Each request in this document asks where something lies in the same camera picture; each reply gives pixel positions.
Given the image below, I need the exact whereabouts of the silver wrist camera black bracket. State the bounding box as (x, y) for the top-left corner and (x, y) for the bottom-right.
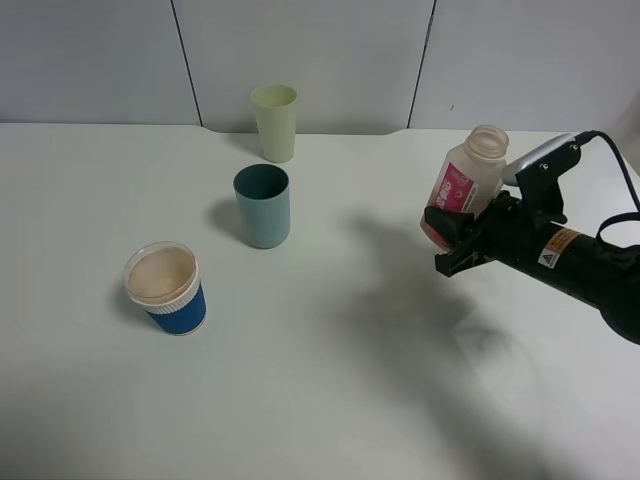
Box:
(501, 134), (581, 224)

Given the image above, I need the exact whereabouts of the pink label drink bottle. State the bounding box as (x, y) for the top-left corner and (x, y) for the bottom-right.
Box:
(421, 124), (511, 254)

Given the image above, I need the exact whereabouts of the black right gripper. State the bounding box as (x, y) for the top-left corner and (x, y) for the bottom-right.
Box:
(423, 192), (550, 276)

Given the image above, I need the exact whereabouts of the teal plastic cup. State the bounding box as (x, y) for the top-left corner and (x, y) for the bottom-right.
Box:
(233, 164), (290, 249)

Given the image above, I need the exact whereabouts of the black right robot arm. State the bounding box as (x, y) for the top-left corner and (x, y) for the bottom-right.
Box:
(423, 191), (639, 344)

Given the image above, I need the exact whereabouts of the pale yellow plastic cup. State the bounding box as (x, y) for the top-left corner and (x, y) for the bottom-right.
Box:
(250, 84), (297, 163)

